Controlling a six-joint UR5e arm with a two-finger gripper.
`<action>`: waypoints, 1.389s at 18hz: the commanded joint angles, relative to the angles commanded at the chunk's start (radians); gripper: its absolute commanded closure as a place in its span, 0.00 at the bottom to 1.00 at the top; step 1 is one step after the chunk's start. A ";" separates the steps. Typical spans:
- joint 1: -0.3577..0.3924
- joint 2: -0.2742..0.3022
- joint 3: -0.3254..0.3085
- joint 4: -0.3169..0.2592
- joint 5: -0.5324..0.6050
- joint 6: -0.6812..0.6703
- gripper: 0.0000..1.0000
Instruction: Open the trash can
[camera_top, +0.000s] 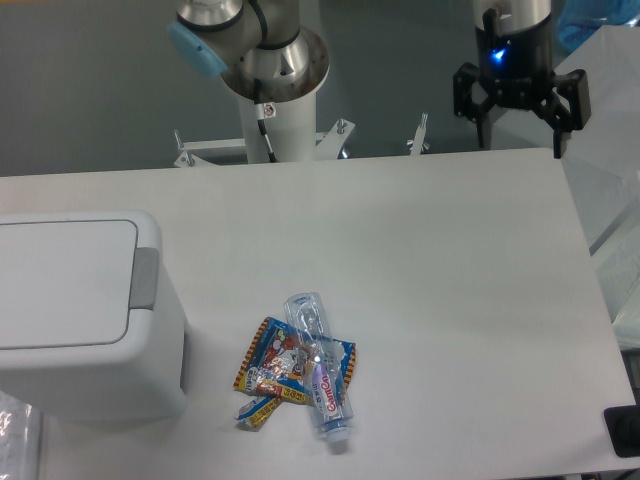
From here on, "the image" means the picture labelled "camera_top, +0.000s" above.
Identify grey lid push button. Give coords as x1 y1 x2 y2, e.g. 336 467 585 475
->
129 247 159 310

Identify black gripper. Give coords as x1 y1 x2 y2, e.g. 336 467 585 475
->
453 25 591 159

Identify blue plastic bag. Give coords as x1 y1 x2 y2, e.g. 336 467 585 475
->
556 0 639 52

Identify white base bracket with bolts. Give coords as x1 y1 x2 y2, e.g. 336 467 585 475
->
172 118 355 169

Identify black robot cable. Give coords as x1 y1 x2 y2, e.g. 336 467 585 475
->
252 78 277 164

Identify clear plastic sheet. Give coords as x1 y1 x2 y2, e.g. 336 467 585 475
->
1 392 42 480

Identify silver wing bolt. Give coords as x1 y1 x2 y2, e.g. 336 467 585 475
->
406 112 430 156

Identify clear plastic bottle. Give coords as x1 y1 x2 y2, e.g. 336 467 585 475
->
284 292 353 447

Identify silver robot arm blue cap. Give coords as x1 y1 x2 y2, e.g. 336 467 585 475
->
167 1 330 103

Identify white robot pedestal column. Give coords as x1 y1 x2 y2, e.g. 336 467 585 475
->
236 93 316 164

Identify white plastic trash can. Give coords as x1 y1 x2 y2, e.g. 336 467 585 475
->
1 210 189 421

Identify small crumpled snack wrapper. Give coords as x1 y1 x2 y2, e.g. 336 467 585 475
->
236 396 282 431

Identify white trash can lid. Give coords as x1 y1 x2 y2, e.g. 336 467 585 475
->
1 220 137 350

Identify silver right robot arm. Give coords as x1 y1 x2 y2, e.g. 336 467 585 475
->
453 0 554 149

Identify colourful snack wrapper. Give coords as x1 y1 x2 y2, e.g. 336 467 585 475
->
232 316 359 407

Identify black device at table edge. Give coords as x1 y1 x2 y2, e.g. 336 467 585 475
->
604 405 640 458

